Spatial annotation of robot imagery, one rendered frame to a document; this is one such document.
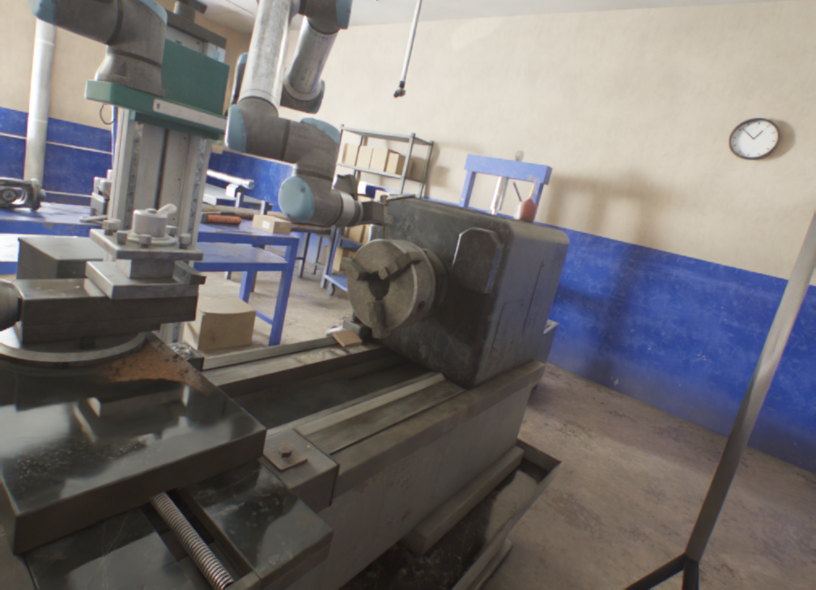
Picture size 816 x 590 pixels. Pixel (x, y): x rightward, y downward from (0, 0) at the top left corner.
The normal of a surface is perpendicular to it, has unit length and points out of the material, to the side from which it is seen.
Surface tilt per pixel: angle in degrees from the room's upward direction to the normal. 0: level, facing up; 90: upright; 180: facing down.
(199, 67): 90
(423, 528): 0
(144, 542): 0
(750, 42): 90
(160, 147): 90
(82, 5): 133
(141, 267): 90
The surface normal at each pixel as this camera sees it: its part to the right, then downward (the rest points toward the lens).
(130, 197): 0.85, 0.27
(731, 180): -0.60, 0.00
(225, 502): 0.22, -0.96
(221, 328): 0.72, 0.27
